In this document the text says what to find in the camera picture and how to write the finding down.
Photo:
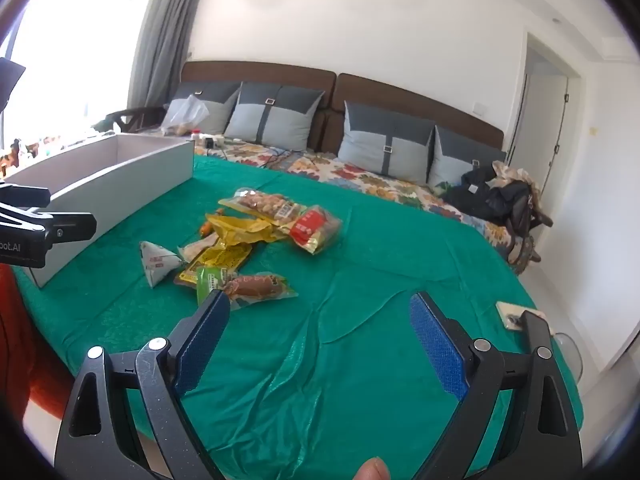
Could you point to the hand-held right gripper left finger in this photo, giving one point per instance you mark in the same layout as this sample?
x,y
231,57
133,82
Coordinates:
x,y
200,345

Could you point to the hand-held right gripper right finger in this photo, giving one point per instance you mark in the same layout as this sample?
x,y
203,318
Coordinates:
x,y
440,345

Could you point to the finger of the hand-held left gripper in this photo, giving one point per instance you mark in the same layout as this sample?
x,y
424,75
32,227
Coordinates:
x,y
25,195
70,226

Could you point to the green-label sausage packet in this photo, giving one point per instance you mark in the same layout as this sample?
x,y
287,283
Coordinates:
x,y
260,285

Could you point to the brown yellow-label snack packet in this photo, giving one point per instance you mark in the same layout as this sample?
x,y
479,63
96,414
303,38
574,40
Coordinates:
x,y
220,257

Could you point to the white triangular snack packet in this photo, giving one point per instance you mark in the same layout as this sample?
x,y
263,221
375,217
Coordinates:
x,y
157,262

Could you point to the beige snack packet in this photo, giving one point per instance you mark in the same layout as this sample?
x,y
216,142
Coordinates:
x,y
197,249

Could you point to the orange sausage stick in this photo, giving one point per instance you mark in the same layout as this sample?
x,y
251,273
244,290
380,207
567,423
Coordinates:
x,y
205,230

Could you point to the yellow snack packet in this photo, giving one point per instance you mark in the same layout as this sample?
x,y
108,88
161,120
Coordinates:
x,y
240,227

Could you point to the clear yellow-edged peanut bag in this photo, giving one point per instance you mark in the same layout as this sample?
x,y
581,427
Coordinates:
x,y
260,205

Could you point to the gold red-label nut bag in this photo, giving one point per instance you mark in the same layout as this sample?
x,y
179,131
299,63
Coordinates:
x,y
312,227

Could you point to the person's right hand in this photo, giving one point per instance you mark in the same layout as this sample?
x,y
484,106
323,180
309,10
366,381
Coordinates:
x,y
372,470

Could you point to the cluster of small trinkets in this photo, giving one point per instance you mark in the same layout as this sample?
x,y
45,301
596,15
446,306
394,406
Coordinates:
x,y
35,149

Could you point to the beige phone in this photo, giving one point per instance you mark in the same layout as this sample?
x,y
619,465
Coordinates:
x,y
510,312

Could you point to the person's red clothing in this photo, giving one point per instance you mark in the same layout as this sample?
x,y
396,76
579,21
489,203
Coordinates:
x,y
25,350

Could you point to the green patterned blanket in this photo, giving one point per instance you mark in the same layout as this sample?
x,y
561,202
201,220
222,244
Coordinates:
x,y
350,260

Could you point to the dark wooden chair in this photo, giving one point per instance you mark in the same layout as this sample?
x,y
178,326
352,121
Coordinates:
x,y
130,117

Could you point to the clear plastic stool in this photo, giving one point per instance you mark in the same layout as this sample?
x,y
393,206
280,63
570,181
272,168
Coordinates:
x,y
570,355

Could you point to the dark brown chair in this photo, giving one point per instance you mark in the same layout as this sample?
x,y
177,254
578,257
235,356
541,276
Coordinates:
x,y
530,230

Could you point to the red-capped small bottle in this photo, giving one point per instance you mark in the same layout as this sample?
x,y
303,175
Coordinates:
x,y
195,135

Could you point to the black jacket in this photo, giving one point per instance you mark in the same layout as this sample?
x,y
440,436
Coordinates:
x,y
485,195

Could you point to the clear plastic bag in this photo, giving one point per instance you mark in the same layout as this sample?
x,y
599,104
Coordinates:
x,y
182,115

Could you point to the white power strip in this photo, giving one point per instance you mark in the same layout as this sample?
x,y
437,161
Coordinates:
x,y
212,141

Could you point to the beige patterned cloth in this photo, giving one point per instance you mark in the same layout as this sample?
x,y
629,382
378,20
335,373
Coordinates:
x,y
515,172

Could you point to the grey two-tone pillow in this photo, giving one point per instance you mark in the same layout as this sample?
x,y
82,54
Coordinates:
x,y
220,105
280,120
370,145
450,155

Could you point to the floral bedsheet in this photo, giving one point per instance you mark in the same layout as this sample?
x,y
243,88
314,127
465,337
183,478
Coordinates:
x,y
350,172

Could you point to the grey curtain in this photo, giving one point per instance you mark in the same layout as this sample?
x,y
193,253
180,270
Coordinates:
x,y
160,35

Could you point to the white door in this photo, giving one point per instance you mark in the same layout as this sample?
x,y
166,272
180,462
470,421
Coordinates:
x,y
542,140

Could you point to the grey pillows row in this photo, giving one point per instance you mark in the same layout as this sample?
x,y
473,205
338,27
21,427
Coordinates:
x,y
400,97

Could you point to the white wall switch plate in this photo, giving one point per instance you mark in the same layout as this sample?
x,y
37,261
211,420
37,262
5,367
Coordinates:
x,y
479,106

